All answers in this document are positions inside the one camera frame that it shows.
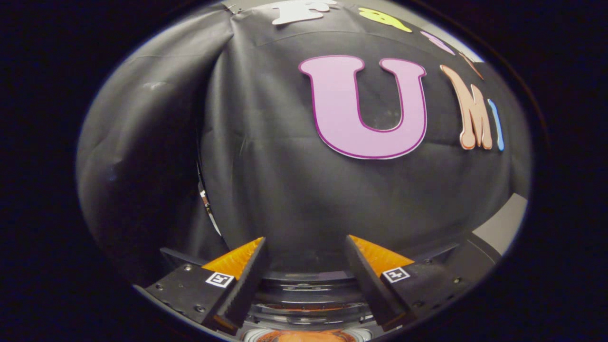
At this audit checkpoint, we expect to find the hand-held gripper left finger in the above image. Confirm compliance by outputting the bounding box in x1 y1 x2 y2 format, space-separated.
135 237 269 335

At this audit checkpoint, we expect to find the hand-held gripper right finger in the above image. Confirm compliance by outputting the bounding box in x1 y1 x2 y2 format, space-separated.
344 234 471 332

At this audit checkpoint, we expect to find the orange garment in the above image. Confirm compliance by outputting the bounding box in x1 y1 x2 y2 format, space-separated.
256 329 357 342

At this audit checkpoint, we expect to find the black backdrop cloth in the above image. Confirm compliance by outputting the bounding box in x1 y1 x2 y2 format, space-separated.
76 2 532 285

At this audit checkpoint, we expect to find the white cabinet with dark top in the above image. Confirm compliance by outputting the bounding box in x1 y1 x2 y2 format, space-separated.
446 192 528 285

